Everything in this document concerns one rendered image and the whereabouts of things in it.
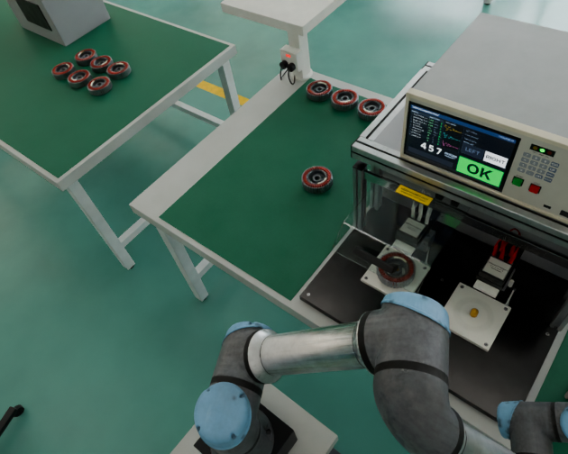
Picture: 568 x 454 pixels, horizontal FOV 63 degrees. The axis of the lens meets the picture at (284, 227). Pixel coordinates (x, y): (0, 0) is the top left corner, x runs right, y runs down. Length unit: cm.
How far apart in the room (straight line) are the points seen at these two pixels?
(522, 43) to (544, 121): 28
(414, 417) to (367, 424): 132
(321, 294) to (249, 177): 59
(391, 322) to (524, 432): 42
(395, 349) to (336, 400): 134
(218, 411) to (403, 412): 40
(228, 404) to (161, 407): 125
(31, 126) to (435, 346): 208
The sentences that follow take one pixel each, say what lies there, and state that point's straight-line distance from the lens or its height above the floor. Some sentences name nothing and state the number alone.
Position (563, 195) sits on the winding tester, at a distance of 116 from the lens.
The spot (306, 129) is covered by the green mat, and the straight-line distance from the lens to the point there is 193.
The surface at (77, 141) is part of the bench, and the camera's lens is 224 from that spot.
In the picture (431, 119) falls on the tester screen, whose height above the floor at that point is 127.
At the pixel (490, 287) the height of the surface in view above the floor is 88.
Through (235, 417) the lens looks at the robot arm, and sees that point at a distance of 100.
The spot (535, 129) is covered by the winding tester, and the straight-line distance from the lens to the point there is 109.
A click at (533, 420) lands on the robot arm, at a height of 99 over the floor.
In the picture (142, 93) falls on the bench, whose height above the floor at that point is 75.
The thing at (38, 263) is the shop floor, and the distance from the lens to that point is 296.
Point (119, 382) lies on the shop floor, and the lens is 236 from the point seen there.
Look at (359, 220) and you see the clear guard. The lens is 120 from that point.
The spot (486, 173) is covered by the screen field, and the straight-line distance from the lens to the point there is 119.
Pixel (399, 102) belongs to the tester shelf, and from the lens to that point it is 145.
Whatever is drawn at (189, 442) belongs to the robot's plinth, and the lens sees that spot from 136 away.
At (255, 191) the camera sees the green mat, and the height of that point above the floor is 75.
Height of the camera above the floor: 201
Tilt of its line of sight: 52 degrees down
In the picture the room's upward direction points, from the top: 12 degrees counter-clockwise
